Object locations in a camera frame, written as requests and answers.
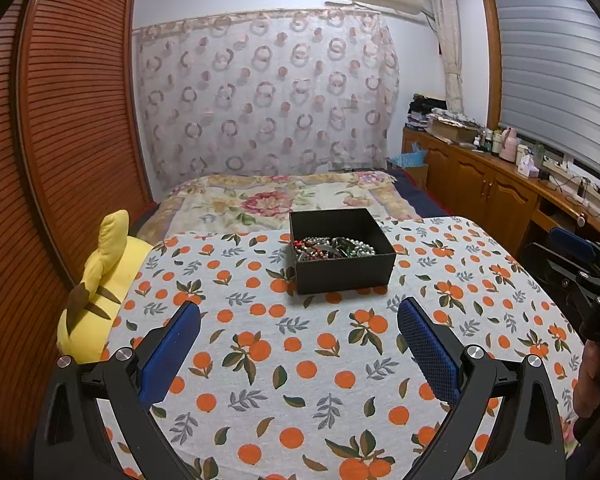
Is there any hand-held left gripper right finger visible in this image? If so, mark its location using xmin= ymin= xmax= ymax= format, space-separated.
xmin=396 ymin=297 xmax=567 ymax=480

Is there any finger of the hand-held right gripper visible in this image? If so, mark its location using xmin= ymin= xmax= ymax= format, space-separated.
xmin=549 ymin=226 xmax=600 ymax=261
xmin=522 ymin=242 xmax=588 ymax=291

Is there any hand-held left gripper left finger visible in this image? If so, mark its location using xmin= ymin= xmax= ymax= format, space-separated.
xmin=32 ymin=301 xmax=202 ymax=480

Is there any black jewelry box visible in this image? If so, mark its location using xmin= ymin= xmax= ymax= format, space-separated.
xmin=288 ymin=207 xmax=397 ymax=296

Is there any white pearl necklace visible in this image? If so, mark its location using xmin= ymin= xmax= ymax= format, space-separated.
xmin=337 ymin=239 xmax=377 ymax=258

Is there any engraved metal bangle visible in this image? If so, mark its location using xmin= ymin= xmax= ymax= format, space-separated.
xmin=307 ymin=241 xmax=348 ymax=262

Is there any cream pearl necklace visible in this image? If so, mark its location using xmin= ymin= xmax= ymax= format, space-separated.
xmin=294 ymin=236 xmax=331 ymax=261

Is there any person's right hand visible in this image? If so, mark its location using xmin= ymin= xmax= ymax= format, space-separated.
xmin=572 ymin=342 xmax=600 ymax=421

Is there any pink tissue box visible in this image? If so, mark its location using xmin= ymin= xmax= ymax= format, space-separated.
xmin=516 ymin=154 xmax=543 ymax=179

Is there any wooden cabinet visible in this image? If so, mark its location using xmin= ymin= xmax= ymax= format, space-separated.
xmin=401 ymin=127 xmax=600 ymax=281

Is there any yellow plush toy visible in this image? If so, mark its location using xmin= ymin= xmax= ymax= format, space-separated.
xmin=56 ymin=208 xmax=153 ymax=363

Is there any pink bottle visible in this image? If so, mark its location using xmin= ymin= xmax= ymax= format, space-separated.
xmin=500 ymin=127 xmax=519 ymax=162

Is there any orange-print white cloth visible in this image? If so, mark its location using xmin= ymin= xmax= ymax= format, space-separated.
xmin=97 ymin=216 xmax=586 ymax=480

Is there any navy bed sheet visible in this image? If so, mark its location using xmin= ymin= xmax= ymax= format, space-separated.
xmin=390 ymin=170 xmax=456 ymax=221

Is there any cardboard box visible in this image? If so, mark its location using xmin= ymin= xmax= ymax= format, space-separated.
xmin=427 ymin=110 xmax=482 ymax=144

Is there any floral blanket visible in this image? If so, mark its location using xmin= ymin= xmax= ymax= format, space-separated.
xmin=137 ymin=170 xmax=423 ymax=243

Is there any blue bag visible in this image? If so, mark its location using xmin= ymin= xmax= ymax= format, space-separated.
xmin=387 ymin=144 xmax=428 ymax=171

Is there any grey window blind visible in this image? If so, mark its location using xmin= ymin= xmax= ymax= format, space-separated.
xmin=492 ymin=0 xmax=600 ymax=161

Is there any pile of folded fabrics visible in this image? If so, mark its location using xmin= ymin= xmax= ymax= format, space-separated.
xmin=407 ymin=92 xmax=448 ymax=130

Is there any wooden louvred wardrobe door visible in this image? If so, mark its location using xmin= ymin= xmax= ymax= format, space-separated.
xmin=17 ymin=0 xmax=153 ymax=286
xmin=0 ymin=0 xmax=81 ymax=441

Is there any white tied side curtain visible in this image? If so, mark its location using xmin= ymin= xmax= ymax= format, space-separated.
xmin=426 ymin=0 xmax=466 ymax=113

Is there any circle-print sheer curtain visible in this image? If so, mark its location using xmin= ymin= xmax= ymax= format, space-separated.
xmin=132 ymin=7 xmax=401 ymax=186

